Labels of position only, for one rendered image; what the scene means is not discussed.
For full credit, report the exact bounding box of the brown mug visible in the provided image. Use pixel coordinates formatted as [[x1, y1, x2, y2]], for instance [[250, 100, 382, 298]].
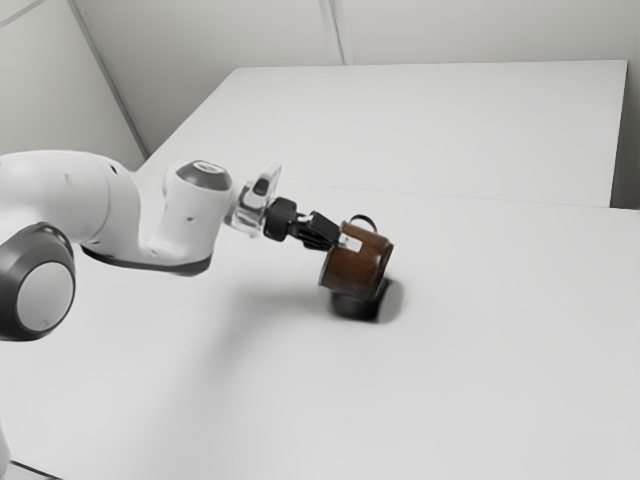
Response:
[[318, 214, 396, 303]]

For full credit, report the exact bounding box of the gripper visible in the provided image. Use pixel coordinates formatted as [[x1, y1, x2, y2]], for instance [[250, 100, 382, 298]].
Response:
[[263, 196, 363, 253]]

